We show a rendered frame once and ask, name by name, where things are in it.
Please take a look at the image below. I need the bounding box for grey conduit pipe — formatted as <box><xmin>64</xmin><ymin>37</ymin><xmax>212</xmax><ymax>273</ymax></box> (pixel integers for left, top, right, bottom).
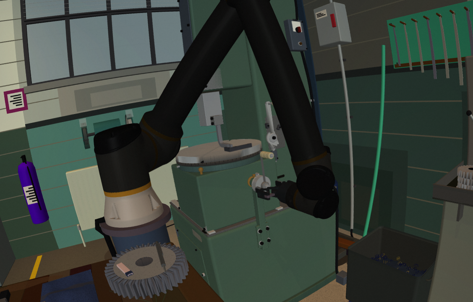
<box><xmin>337</xmin><ymin>44</ymin><xmax>355</xmax><ymax>236</ymax></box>

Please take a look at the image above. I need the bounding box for grey wall panel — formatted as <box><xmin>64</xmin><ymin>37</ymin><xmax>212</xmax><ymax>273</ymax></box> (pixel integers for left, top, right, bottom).
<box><xmin>57</xmin><ymin>77</ymin><xmax>170</xmax><ymax>119</ymax></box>

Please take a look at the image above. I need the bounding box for grey scriber tool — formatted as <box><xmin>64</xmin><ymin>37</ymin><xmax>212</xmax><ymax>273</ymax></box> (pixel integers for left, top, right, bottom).
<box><xmin>155</xmin><ymin>242</ymin><xmax>167</xmax><ymax>270</ymax></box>

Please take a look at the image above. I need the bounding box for grey hanging tool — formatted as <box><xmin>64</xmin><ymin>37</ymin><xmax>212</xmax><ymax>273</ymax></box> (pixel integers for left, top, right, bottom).
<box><xmin>464</xmin><ymin>6</ymin><xmax>473</xmax><ymax>56</ymax></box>
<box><xmin>400</xmin><ymin>21</ymin><xmax>413</xmax><ymax>70</ymax></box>
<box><xmin>436</xmin><ymin>13</ymin><xmax>450</xmax><ymax>79</ymax></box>
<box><xmin>423</xmin><ymin>16</ymin><xmax>438</xmax><ymax>80</ymax></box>
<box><xmin>449</xmin><ymin>9</ymin><xmax>464</xmax><ymax>86</ymax></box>
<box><xmin>389</xmin><ymin>23</ymin><xmax>401</xmax><ymax>64</ymax></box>
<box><xmin>411</xmin><ymin>18</ymin><xmax>425</xmax><ymax>73</ymax></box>

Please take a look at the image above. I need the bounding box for grey ram tool head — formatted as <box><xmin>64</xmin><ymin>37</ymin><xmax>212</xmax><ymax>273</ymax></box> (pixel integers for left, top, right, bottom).
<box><xmin>197</xmin><ymin>91</ymin><xmax>225</xmax><ymax>127</ymax></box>

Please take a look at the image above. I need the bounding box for dark swarf bin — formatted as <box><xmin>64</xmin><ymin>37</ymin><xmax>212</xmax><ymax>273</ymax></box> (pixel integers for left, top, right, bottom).
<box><xmin>345</xmin><ymin>226</ymin><xmax>439</xmax><ymax>302</ymax></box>

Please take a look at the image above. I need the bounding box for blue cloth mat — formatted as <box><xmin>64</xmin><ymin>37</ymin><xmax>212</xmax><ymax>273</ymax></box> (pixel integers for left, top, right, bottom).
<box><xmin>41</xmin><ymin>269</ymin><xmax>99</xmax><ymax>302</ymax></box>

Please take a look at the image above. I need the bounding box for green wall bracket holder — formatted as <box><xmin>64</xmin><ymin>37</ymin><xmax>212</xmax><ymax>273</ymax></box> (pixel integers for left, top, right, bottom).
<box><xmin>78</xmin><ymin>110</ymin><xmax>135</xmax><ymax>150</ymax></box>

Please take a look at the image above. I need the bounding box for large window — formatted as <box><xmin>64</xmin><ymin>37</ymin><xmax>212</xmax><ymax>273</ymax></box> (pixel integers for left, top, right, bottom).
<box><xmin>20</xmin><ymin>0</ymin><xmax>185</xmax><ymax>87</ymax></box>

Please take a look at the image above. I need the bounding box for grey slotter tool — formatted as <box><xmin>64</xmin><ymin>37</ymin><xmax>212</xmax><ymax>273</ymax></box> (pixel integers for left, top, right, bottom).
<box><xmin>215</xmin><ymin>125</ymin><xmax>253</xmax><ymax>152</ymax></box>

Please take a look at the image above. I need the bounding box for large grey gear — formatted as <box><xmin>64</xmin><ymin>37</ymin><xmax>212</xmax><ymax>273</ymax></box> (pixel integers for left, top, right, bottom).
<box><xmin>104</xmin><ymin>242</ymin><xmax>190</xmax><ymax>300</ymax></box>

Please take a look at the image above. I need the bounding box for purple fire extinguisher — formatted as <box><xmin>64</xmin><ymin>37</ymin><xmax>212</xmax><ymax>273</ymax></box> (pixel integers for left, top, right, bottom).
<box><xmin>17</xmin><ymin>155</ymin><xmax>50</xmax><ymax>225</ymax></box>

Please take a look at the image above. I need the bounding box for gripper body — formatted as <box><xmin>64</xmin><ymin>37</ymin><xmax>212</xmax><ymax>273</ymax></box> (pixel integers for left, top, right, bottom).
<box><xmin>275</xmin><ymin>180</ymin><xmax>301</xmax><ymax>207</ymax></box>

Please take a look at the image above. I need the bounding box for green bracket bar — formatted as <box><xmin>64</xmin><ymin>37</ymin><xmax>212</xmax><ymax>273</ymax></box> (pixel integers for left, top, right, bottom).
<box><xmin>253</xmin><ymin>192</ymin><xmax>272</xmax><ymax>250</ymax></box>

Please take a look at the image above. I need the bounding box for dark grey tray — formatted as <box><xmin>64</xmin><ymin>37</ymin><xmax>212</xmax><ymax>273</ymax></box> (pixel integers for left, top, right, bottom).
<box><xmin>432</xmin><ymin>161</ymin><xmax>473</xmax><ymax>203</ymax></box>

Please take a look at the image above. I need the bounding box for grey round rotary table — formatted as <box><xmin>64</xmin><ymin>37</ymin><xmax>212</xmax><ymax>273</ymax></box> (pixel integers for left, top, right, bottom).
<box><xmin>176</xmin><ymin>138</ymin><xmax>263</xmax><ymax>169</ymax></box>

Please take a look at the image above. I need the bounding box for grey wall switch box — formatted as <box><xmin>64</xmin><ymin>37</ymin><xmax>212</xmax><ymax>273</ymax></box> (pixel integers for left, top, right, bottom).
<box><xmin>314</xmin><ymin>2</ymin><xmax>352</xmax><ymax>47</ymax></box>

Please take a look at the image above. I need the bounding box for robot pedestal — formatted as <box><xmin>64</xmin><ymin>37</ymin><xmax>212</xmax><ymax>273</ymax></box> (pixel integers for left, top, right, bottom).
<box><xmin>95</xmin><ymin>204</ymin><xmax>172</xmax><ymax>257</ymax></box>

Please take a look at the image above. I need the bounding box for green hose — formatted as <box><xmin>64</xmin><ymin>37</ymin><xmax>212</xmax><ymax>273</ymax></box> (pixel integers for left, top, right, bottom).
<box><xmin>362</xmin><ymin>45</ymin><xmax>387</xmax><ymax>238</ymax></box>

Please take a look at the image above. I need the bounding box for grey gear stack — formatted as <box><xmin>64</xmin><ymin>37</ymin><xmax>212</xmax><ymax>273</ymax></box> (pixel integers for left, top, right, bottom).
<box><xmin>456</xmin><ymin>164</ymin><xmax>473</xmax><ymax>193</ymax></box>

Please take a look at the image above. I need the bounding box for grey machine stand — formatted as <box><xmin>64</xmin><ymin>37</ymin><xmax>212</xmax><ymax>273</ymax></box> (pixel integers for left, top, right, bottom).
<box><xmin>426</xmin><ymin>196</ymin><xmax>473</xmax><ymax>302</ymax></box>

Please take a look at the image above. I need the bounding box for green slotter body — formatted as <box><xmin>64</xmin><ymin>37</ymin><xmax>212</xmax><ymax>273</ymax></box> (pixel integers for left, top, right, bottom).
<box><xmin>170</xmin><ymin>0</ymin><xmax>338</xmax><ymax>302</ymax></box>

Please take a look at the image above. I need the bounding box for cream radiator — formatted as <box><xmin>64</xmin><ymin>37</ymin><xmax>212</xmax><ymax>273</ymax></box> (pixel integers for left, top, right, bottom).
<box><xmin>65</xmin><ymin>165</ymin><xmax>107</xmax><ymax>247</ymax></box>

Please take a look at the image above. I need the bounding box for grey clutch lever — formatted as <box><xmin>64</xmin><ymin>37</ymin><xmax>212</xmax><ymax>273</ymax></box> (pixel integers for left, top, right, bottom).
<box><xmin>264</xmin><ymin>101</ymin><xmax>281</xmax><ymax>150</ymax></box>

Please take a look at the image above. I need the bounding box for grey control box red button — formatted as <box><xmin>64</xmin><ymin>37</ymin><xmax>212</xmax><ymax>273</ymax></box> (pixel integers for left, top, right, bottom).
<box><xmin>283</xmin><ymin>18</ymin><xmax>308</xmax><ymax>52</ymax></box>

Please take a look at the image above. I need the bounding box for grey crossfeed dial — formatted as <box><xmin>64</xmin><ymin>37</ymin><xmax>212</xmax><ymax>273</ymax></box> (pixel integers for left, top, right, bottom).
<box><xmin>249</xmin><ymin>173</ymin><xmax>271</xmax><ymax>194</ymax></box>

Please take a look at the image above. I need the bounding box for green tool rack board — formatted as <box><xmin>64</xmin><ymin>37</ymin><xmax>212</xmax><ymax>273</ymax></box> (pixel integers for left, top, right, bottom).
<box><xmin>387</xmin><ymin>0</ymin><xmax>473</xmax><ymax>69</ymax></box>

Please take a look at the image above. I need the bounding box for purple framed wall sign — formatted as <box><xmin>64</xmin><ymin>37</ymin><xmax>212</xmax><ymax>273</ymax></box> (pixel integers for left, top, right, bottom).
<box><xmin>4</xmin><ymin>88</ymin><xmax>29</xmax><ymax>114</ymax></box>

